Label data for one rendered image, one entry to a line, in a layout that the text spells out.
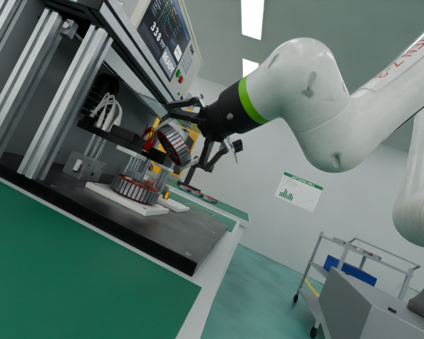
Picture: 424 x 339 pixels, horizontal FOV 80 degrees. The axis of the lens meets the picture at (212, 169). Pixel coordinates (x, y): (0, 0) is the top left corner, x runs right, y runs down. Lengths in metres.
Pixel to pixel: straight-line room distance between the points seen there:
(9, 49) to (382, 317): 0.69
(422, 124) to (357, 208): 5.65
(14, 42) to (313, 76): 0.53
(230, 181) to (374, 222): 3.18
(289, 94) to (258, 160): 5.60
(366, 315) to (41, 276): 0.33
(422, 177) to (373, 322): 0.41
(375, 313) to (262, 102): 0.31
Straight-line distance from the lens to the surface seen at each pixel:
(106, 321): 0.24
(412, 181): 0.71
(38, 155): 0.51
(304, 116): 0.41
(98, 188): 0.59
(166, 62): 0.83
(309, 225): 6.07
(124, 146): 0.62
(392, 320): 0.37
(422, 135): 0.74
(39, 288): 0.26
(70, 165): 0.68
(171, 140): 0.60
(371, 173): 6.52
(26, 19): 0.64
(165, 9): 0.77
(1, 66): 0.63
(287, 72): 0.39
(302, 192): 6.03
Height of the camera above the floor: 0.88
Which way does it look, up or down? 4 degrees up
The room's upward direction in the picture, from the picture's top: 24 degrees clockwise
